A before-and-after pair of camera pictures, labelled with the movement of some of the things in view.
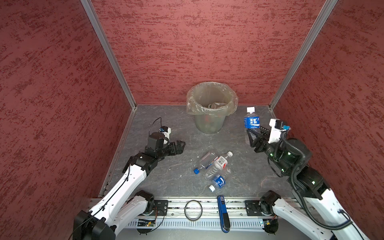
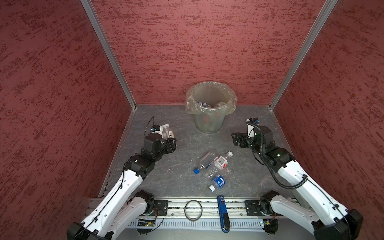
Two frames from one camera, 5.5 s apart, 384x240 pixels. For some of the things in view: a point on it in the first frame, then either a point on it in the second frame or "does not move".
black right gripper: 259,138 -> 243,137
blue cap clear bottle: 206,162 does not move
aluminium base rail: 202,213 does not move
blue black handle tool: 224,215 does not move
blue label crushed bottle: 218,182 does not move
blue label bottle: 251,122 -> 204,104
